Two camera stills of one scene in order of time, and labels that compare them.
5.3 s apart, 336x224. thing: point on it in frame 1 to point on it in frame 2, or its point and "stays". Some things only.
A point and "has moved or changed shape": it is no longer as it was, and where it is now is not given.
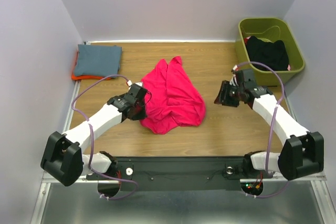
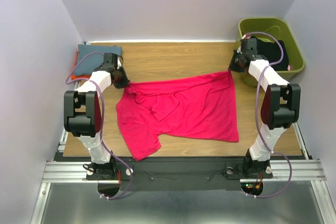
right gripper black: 222,98 to 232,66
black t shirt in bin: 273,55 stays
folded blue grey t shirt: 98,60 stays
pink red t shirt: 172,99 has moved or changed shape
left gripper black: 141,116 to 125,81
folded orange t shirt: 77,77 stays
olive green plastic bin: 274,29 stays
